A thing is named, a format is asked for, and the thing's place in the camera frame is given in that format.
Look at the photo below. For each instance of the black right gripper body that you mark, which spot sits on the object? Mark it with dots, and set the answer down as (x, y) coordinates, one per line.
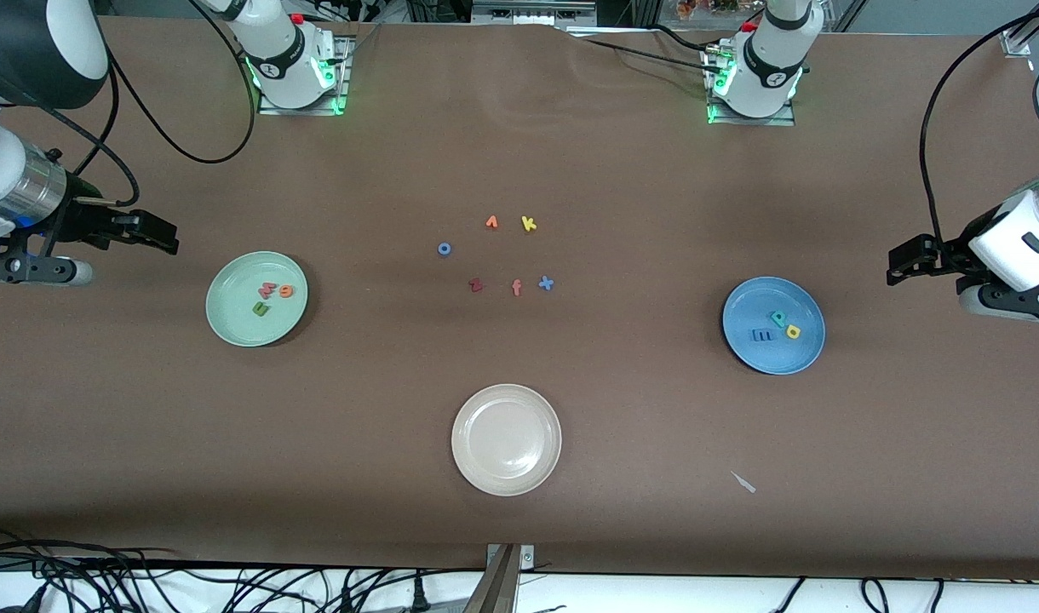
(83, 223)

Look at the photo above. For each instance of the pink letter m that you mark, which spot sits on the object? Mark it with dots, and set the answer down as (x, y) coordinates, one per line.
(267, 292)

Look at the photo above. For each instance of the green letter u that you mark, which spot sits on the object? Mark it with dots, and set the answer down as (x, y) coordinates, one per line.
(261, 312)

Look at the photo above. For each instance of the blue letter m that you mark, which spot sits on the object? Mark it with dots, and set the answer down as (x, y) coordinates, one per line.
(762, 338)

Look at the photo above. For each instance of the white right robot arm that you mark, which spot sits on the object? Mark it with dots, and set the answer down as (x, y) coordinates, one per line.
(283, 66)

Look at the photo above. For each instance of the green plate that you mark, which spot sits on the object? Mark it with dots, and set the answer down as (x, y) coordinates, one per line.
(238, 319)

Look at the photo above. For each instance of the blue plate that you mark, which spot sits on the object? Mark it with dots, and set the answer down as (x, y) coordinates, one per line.
(775, 358)

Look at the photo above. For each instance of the white paper scrap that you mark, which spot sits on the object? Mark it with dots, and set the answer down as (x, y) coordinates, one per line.
(743, 483)

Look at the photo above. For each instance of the colourful small items pile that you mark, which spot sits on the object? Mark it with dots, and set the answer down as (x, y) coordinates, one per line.
(698, 8)

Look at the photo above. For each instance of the blue letter x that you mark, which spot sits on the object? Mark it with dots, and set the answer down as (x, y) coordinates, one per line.
(546, 283)

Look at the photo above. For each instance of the beige plate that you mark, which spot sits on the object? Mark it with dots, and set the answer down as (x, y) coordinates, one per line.
(506, 439)

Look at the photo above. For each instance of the grey metal box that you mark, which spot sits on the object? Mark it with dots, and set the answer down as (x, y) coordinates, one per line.
(528, 13)

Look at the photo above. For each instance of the grey metal strut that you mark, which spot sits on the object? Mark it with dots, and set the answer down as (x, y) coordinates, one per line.
(494, 592)

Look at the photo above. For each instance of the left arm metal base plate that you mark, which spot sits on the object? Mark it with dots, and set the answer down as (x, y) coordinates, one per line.
(783, 122)

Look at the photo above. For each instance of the aluminium frame post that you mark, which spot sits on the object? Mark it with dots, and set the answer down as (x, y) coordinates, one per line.
(1018, 42)

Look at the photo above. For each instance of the metal table edge bracket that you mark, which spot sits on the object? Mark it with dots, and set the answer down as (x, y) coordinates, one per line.
(526, 558)

